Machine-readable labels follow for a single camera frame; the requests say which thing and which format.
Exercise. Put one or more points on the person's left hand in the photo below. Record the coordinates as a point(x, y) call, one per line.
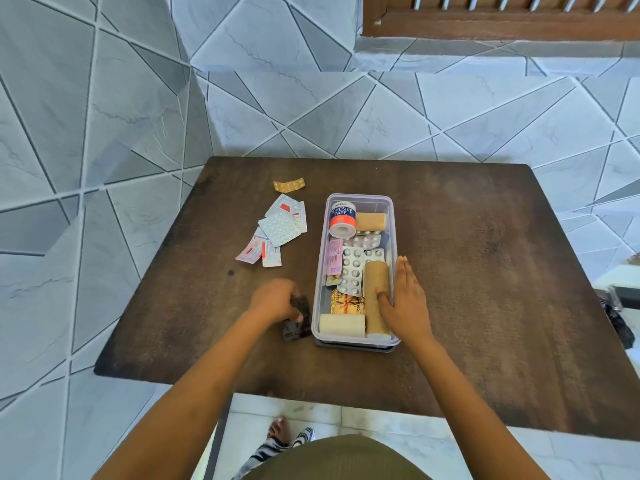
point(270, 300)

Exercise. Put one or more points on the person's right hand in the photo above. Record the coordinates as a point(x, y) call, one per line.
point(410, 307)

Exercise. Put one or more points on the person's right thumb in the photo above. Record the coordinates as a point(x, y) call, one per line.
point(384, 300)

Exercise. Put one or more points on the person's left fingers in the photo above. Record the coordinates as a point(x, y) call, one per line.
point(295, 307)

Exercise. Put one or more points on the black blister pack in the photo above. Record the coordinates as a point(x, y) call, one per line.
point(300, 328)

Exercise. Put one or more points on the clear plastic storage container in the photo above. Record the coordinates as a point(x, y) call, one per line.
point(320, 274)

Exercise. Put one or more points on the person's left forearm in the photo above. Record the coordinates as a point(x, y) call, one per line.
point(200, 394)

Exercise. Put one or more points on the person's right forearm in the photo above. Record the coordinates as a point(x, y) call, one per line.
point(465, 404)

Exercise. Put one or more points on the long tan bandage roll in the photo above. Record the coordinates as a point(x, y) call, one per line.
point(376, 282)

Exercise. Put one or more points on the gold foil blister pack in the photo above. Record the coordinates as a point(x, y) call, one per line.
point(347, 302)

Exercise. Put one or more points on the large silver blister pack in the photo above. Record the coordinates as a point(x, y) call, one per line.
point(351, 269)

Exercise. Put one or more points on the small silver blister pack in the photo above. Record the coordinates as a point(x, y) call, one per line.
point(375, 254)

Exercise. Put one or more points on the cream bandage roll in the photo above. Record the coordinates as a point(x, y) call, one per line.
point(342, 325)

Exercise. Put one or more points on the grey container lid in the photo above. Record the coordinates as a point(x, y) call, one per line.
point(355, 346)

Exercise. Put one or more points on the pink medicine packet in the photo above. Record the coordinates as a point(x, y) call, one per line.
point(333, 257)

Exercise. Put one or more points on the silver round-pill blister pack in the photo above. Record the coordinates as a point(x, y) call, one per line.
point(364, 239)

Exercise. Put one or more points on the pink white medicine sachet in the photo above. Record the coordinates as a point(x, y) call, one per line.
point(251, 250)

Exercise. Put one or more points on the short tan bandage roll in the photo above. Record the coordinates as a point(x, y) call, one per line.
point(371, 221)

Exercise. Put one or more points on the white square blister pack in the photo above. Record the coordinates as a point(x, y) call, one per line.
point(279, 227)

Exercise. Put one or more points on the white orange adhesive tape roll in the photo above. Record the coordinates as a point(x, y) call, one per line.
point(342, 217)

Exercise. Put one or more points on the gold blister strip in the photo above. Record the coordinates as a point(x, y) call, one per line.
point(289, 184)

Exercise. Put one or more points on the person's bare foot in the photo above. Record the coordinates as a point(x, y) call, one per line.
point(277, 429)

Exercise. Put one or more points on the striped trousers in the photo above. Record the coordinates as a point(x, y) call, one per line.
point(280, 447)

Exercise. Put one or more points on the metal table leg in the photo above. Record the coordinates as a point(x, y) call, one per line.
point(217, 439)

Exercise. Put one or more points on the olive green shirt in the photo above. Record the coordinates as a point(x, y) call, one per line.
point(345, 459)

